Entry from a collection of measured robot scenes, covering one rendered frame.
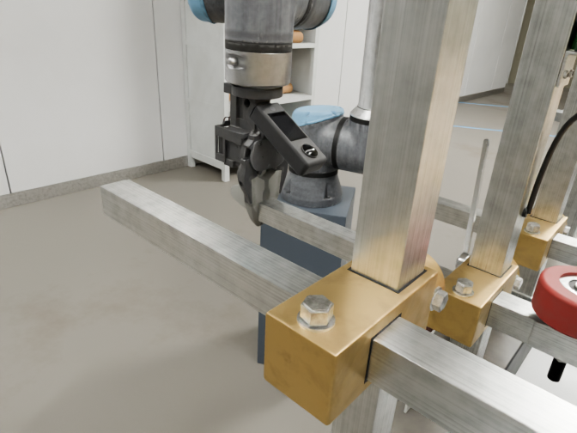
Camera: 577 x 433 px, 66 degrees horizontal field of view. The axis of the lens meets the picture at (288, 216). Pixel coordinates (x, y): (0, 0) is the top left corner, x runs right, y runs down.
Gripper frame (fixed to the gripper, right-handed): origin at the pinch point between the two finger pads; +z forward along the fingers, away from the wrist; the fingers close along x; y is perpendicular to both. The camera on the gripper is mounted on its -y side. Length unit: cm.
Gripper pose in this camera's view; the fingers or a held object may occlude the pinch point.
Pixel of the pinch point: (263, 219)
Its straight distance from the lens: 69.5
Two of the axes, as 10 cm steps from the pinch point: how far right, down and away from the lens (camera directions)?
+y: -7.3, -3.3, 5.9
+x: -6.8, 2.8, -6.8
